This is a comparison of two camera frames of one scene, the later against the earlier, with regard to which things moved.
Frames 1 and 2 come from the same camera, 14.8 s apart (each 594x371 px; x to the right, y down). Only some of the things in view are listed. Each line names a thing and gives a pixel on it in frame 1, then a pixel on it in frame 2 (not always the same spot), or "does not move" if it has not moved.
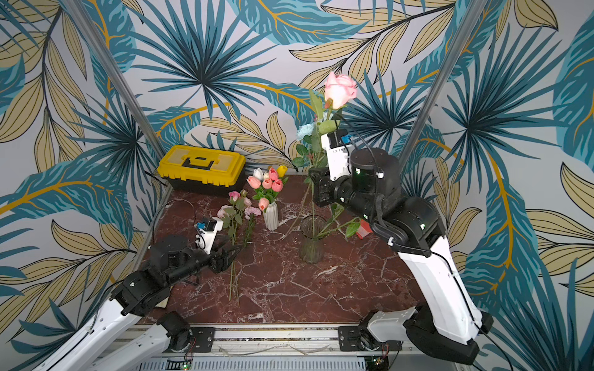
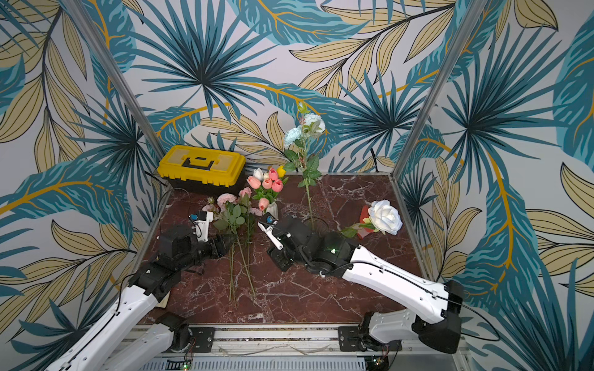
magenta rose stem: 233,196 → 245,193
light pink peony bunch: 231,217 → 217,207
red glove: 364,229 does not move
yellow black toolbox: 208,171 does not move
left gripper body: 216,265 → 218,247
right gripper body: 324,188 → 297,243
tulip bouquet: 267,185 does not move
